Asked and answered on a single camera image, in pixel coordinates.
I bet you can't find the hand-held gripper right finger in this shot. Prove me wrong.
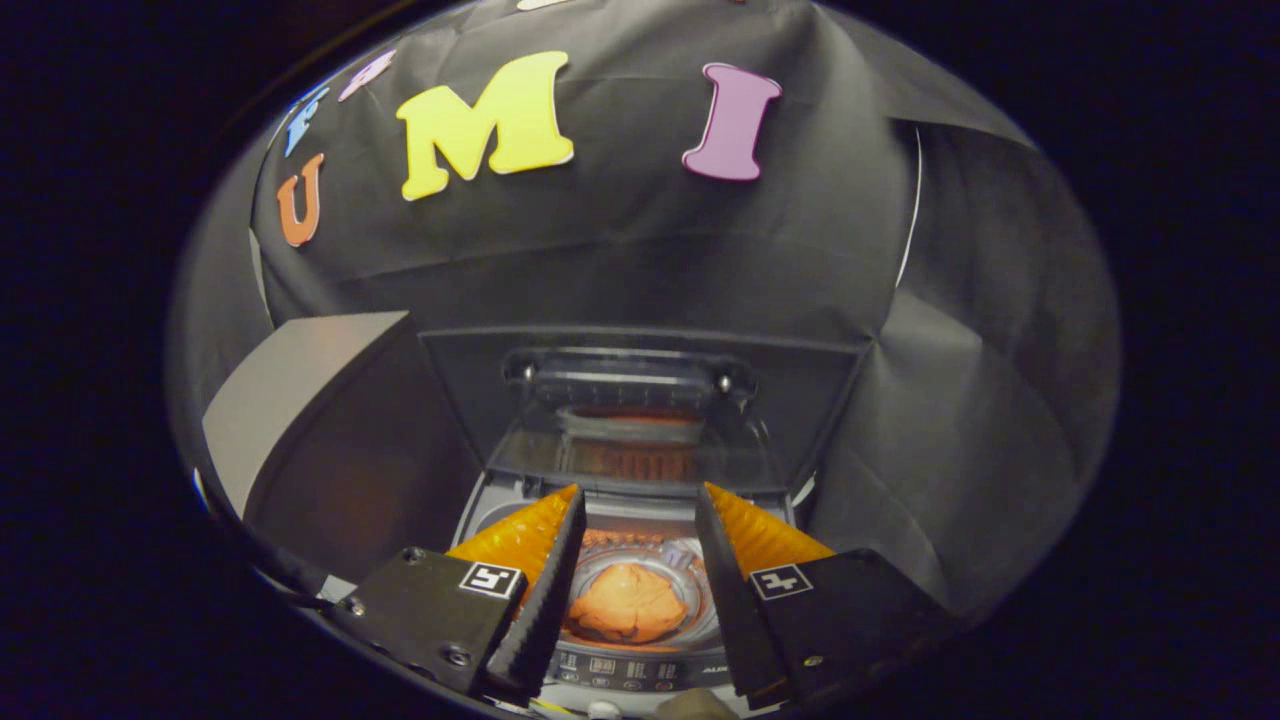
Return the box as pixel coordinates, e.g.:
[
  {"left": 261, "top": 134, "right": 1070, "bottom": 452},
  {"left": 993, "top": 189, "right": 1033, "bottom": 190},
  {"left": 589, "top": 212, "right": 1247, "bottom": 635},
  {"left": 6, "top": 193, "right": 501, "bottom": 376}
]
[{"left": 695, "top": 482, "right": 956, "bottom": 709}]

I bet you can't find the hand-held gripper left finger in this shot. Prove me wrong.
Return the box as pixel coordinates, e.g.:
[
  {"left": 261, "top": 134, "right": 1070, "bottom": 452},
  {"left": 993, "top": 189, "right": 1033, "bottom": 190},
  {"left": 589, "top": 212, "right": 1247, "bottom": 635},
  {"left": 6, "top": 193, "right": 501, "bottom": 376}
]
[{"left": 335, "top": 484, "right": 588, "bottom": 701}]

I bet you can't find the orange polo shirt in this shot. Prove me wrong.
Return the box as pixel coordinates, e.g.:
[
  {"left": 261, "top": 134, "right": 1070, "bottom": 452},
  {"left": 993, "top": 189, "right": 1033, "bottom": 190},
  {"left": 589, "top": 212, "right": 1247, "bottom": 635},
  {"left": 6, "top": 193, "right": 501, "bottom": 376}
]
[{"left": 568, "top": 562, "right": 689, "bottom": 644}]

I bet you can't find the grey washing machine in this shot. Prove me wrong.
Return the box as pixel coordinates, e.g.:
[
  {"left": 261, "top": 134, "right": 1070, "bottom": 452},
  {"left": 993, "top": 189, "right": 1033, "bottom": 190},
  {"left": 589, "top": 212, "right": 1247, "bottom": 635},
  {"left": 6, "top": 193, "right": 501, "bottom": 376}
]
[{"left": 450, "top": 470, "right": 801, "bottom": 716}]

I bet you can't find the dark washing machine lid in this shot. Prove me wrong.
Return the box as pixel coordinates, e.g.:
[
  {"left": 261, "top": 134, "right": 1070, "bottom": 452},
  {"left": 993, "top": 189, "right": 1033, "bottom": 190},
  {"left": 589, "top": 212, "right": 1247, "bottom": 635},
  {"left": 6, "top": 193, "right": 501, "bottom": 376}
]
[{"left": 418, "top": 325, "right": 866, "bottom": 496}]

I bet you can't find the white cabinet with dark top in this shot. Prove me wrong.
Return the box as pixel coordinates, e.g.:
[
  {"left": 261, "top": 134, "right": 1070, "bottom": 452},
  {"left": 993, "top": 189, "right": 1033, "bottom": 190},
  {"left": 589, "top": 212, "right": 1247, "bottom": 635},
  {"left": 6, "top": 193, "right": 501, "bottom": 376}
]
[{"left": 200, "top": 310, "right": 481, "bottom": 591}]

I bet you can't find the black backdrop cloth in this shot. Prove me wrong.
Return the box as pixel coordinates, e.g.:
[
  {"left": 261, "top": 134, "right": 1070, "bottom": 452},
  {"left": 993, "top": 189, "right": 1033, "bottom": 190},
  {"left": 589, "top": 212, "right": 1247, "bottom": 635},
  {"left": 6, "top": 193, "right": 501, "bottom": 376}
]
[{"left": 165, "top": 0, "right": 1121, "bottom": 616}]

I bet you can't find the thick black cable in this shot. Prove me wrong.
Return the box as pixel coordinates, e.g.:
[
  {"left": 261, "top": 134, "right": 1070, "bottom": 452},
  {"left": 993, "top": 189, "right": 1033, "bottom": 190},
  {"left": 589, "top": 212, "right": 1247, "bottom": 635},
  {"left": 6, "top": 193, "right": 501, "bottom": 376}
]
[{"left": 205, "top": 490, "right": 341, "bottom": 611}]

